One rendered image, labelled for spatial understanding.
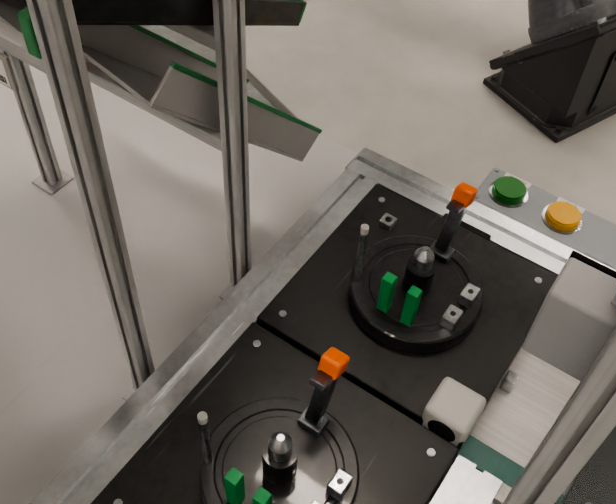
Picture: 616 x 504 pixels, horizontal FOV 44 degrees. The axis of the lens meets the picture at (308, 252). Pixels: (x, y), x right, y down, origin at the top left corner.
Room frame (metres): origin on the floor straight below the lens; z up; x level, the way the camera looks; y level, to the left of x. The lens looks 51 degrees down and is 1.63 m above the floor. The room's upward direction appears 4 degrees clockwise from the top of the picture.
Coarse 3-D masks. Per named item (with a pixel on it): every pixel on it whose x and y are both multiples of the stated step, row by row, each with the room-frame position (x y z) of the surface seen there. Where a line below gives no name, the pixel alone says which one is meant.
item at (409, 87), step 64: (320, 0) 1.19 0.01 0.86; (384, 0) 1.21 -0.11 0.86; (448, 0) 1.22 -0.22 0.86; (512, 0) 1.23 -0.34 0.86; (256, 64) 1.00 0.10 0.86; (320, 64) 1.01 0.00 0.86; (384, 64) 1.02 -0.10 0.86; (448, 64) 1.03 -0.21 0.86; (320, 128) 0.86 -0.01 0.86; (384, 128) 0.87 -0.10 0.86; (448, 128) 0.88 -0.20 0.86; (512, 128) 0.89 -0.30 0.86; (576, 192) 0.76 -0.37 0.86
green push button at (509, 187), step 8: (504, 176) 0.67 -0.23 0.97; (496, 184) 0.65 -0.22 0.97; (504, 184) 0.65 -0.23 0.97; (512, 184) 0.66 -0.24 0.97; (520, 184) 0.66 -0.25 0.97; (496, 192) 0.64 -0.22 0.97; (504, 192) 0.64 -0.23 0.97; (512, 192) 0.64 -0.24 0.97; (520, 192) 0.64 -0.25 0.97; (504, 200) 0.63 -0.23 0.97; (512, 200) 0.63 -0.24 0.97; (520, 200) 0.64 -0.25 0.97
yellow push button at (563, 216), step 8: (552, 208) 0.62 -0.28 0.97; (560, 208) 0.62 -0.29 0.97; (568, 208) 0.62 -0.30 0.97; (576, 208) 0.62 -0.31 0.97; (552, 216) 0.61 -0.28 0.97; (560, 216) 0.61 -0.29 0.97; (568, 216) 0.61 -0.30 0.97; (576, 216) 0.61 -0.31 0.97; (552, 224) 0.60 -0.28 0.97; (560, 224) 0.60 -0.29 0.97; (568, 224) 0.60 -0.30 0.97; (576, 224) 0.60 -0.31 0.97
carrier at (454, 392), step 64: (384, 192) 0.63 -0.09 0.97; (320, 256) 0.53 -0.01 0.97; (384, 256) 0.52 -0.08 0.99; (448, 256) 0.51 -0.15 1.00; (512, 256) 0.54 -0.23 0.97; (320, 320) 0.44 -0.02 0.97; (384, 320) 0.43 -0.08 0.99; (448, 320) 0.43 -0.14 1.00; (512, 320) 0.46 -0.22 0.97; (384, 384) 0.37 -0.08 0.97; (448, 384) 0.36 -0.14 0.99
